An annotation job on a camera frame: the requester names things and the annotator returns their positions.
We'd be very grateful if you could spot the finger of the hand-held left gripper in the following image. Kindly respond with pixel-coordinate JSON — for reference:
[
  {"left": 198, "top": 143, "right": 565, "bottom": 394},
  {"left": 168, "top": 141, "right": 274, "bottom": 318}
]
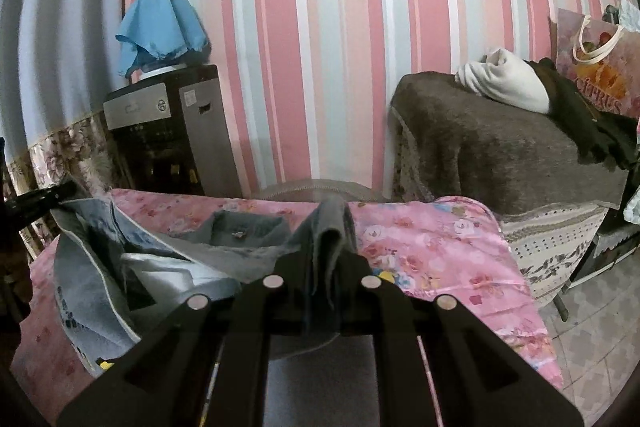
[{"left": 0, "top": 181, "right": 79, "bottom": 226}]

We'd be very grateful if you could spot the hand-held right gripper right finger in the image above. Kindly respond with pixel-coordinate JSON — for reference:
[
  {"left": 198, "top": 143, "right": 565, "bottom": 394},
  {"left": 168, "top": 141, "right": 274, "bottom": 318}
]
[{"left": 334, "top": 253, "right": 584, "bottom": 427}]

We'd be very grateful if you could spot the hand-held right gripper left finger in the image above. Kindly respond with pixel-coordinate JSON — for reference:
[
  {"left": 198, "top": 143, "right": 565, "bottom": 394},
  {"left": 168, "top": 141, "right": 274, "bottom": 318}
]
[{"left": 56, "top": 251, "right": 322, "bottom": 427}]

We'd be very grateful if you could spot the blue denim jacket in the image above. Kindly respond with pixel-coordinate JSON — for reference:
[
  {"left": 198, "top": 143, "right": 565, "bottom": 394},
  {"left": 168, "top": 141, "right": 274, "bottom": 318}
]
[{"left": 52, "top": 196, "right": 381, "bottom": 427}]

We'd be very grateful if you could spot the person's left forearm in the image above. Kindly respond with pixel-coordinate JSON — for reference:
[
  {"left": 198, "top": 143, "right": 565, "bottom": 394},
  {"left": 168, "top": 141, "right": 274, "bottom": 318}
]
[{"left": 0, "top": 226, "right": 34, "bottom": 324}]

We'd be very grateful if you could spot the pink floral bed sheet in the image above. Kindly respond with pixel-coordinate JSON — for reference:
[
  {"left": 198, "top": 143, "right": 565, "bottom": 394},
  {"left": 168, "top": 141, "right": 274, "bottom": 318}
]
[{"left": 10, "top": 188, "right": 564, "bottom": 427}]

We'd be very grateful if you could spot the grey round object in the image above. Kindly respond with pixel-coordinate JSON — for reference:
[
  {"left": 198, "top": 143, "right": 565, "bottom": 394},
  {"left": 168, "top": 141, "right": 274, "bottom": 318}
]
[{"left": 259, "top": 178, "right": 382, "bottom": 204}]

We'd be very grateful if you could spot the striped curtain with floral hem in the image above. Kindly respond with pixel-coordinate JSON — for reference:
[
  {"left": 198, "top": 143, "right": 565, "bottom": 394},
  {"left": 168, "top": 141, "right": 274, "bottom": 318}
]
[{"left": 0, "top": 0, "right": 132, "bottom": 260}]

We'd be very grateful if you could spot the grey water dispenser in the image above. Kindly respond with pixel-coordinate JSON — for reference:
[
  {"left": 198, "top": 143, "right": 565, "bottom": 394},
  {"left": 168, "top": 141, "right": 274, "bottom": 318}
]
[{"left": 103, "top": 64, "right": 244, "bottom": 198}]

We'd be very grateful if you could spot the light blue cloth cover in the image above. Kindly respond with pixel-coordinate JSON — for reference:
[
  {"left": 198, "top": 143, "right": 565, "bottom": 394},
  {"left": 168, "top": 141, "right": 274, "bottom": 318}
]
[{"left": 115, "top": 0, "right": 211, "bottom": 78}]

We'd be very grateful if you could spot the white folded garment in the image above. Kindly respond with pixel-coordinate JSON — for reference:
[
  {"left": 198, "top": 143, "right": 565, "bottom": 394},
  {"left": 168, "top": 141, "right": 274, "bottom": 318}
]
[{"left": 454, "top": 48, "right": 551, "bottom": 114}]

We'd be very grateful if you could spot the dark low cabinet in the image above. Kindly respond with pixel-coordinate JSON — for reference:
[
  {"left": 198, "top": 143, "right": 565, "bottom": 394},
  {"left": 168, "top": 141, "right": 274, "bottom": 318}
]
[{"left": 569, "top": 216, "right": 640, "bottom": 289}]

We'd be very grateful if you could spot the dark green garment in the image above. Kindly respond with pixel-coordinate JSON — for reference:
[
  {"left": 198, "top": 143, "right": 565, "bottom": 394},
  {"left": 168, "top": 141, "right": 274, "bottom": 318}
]
[{"left": 527, "top": 58, "right": 640, "bottom": 171}]

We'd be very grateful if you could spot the pink gift bag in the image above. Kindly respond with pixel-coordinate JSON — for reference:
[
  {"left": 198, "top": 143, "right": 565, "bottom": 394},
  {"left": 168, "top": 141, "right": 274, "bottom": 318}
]
[{"left": 550, "top": 7, "right": 640, "bottom": 118}]

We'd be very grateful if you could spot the white quilted blanket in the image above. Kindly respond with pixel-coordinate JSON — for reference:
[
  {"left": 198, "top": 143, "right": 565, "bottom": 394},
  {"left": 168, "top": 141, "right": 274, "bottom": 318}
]
[{"left": 616, "top": 0, "right": 640, "bottom": 224}]

